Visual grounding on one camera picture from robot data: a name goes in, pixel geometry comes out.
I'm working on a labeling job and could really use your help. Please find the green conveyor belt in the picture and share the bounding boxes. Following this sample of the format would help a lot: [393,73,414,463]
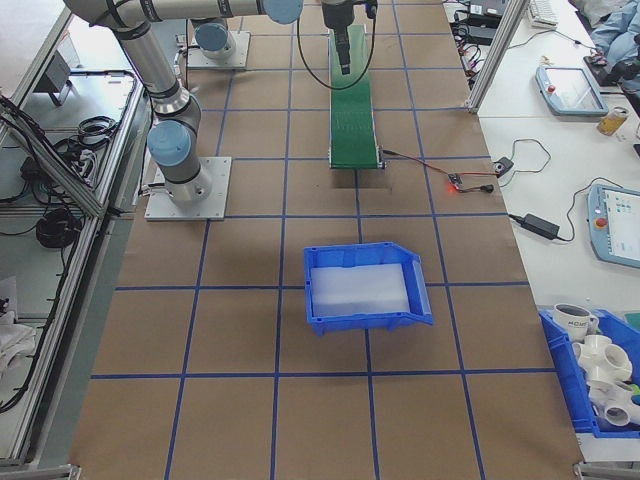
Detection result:
[327,22,386,172]

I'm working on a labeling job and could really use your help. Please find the large black power brick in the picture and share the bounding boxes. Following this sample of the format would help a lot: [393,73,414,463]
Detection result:
[452,22,497,44]

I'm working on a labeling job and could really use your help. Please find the black electronics box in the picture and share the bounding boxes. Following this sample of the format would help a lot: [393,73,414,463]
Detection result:
[467,0,507,17]

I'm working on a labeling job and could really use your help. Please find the blue plastic bin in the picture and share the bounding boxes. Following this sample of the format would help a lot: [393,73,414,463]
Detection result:
[303,241,434,337]

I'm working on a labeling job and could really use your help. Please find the white keyboard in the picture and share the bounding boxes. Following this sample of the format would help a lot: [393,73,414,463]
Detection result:
[527,0,561,28]

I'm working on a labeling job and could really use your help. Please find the light blue teach pendant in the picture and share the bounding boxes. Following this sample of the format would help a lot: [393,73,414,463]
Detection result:
[585,183,640,264]
[535,64,610,118]

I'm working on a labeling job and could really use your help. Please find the black power adapter brick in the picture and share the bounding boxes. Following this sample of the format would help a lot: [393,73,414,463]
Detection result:
[522,213,562,238]

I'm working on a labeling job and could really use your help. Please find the yellow jar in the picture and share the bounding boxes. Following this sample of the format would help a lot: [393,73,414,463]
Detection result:
[597,105,630,137]

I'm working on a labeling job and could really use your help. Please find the light blue garment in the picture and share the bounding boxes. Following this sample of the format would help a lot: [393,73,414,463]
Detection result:
[589,0,640,64]

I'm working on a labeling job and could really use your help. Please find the grey metal box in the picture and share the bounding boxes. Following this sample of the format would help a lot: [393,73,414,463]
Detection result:
[32,49,74,108]

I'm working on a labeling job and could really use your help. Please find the white mug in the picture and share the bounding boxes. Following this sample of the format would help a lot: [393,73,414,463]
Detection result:
[552,303,600,344]

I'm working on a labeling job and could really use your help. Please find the blue storage crate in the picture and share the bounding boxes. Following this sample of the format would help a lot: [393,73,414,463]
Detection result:
[538,308,640,439]

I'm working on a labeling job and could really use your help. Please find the white pipe fitting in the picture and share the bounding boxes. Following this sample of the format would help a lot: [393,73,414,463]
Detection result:
[587,379,640,429]
[571,333,634,382]

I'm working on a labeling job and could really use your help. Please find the white cloth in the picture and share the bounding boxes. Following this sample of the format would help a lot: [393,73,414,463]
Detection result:
[0,274,39,382]

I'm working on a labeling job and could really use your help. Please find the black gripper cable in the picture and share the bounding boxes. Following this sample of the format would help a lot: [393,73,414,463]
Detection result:
[296,0,379,92]

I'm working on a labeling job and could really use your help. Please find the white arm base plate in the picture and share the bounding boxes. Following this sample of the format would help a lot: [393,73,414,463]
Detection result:
[187,30,251,71]
[143,155,234,222]

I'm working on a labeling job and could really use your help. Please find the red black conveyor wire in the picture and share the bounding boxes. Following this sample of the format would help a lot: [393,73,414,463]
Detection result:
[380,147,454,179]

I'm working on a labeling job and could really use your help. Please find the tangled red black cables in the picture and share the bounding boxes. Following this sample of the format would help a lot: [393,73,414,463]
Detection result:
[452,39,489,82]

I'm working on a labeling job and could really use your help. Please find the aluminium profile post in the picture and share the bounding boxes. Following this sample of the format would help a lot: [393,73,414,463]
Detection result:
[467,0,524,115]

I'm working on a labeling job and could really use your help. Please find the thin black looped cable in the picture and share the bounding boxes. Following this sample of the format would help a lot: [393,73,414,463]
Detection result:
[502,138,549,190]

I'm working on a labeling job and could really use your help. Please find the black cable coil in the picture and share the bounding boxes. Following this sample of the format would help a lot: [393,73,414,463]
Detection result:
[77,115,122,142]
[35,207,84,249]

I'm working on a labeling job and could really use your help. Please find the black adapter cable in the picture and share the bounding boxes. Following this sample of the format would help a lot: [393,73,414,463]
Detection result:
[507,177,609,244]

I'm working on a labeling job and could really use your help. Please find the black white cable bundle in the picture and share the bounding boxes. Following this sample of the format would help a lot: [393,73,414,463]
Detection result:
[52,134,109,177]

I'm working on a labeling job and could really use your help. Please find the V-shaped metal bar frame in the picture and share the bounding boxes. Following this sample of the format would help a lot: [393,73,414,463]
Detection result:
[0,0,151,469]

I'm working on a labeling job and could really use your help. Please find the black adapter inside frame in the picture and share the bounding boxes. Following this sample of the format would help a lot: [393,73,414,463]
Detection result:
[19,157,44,184]

